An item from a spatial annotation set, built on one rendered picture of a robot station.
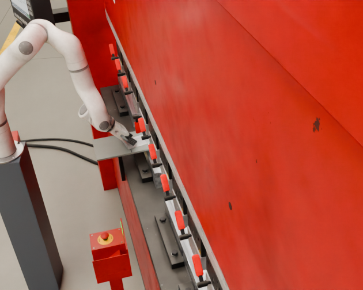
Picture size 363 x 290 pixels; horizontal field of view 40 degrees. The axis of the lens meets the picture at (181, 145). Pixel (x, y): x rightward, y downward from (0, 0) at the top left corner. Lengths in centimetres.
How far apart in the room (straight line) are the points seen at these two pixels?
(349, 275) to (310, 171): 14
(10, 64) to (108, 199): 172
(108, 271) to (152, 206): 35
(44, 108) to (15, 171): 241
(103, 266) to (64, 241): 126
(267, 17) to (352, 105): 21
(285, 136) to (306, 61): 17
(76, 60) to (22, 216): 100
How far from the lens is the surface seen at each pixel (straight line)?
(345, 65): 52
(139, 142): 252
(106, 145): 253
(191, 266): 195
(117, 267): 229
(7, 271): 345
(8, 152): 259
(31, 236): 290
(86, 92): 226
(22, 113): 496
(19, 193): 269
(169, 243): 212
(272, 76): 74
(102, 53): 321
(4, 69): 232
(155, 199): 236
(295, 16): 60
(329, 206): 66
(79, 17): 311
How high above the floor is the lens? 246
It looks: 36 degrees down
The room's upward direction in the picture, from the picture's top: 4 degrees counter-clockwise
